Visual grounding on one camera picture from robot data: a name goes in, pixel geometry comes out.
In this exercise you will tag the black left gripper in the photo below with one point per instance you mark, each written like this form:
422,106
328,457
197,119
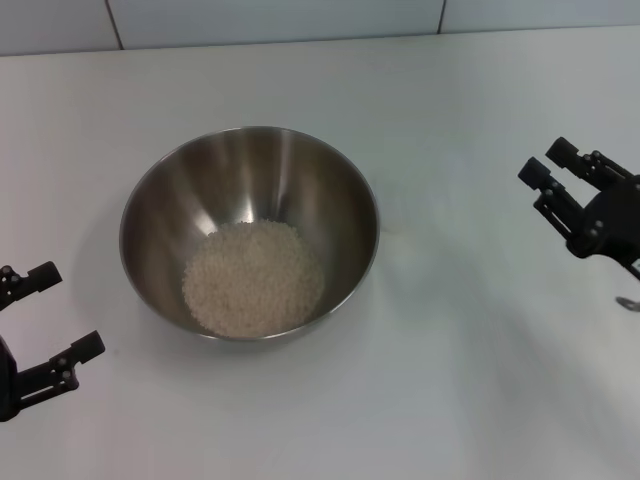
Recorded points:
9,385

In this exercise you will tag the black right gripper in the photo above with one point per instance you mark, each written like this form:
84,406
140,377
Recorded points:
612,225

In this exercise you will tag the stainless steel mixing bowl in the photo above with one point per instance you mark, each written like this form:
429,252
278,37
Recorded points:
165,220

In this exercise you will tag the white rice grains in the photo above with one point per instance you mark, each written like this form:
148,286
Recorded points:
250,280

